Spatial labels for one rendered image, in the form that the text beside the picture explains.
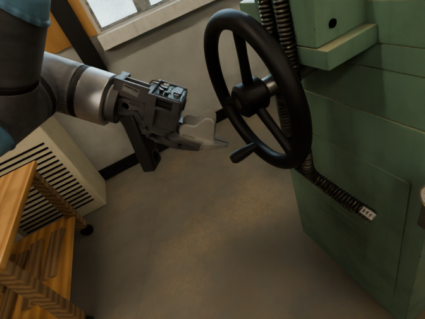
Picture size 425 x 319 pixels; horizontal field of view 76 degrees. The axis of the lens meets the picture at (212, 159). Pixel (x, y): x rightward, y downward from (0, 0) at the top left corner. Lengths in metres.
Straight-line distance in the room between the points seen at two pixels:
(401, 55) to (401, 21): 0.05
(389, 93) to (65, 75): 0.51
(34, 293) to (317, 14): 1.14
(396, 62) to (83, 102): 0.47
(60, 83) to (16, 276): 0.78
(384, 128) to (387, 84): 0.09
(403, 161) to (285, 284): 0.71
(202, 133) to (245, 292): 0.82
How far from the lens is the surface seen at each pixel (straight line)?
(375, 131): 0.59
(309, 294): 1.13
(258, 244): 1.25
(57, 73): 0.50
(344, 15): 0.47
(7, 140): 0.42
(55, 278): 1.45
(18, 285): 1.17
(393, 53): 0.50
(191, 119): 0.50
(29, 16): 0.35
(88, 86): 0.48
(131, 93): 0.47
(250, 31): 0.39
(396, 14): 0.48
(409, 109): 0.52
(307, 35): 0.45
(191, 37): 1.89
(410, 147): 0.56
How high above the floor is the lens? 1.03
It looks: 36 degrees down
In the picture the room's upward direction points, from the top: 24 degrees counter-clockwise
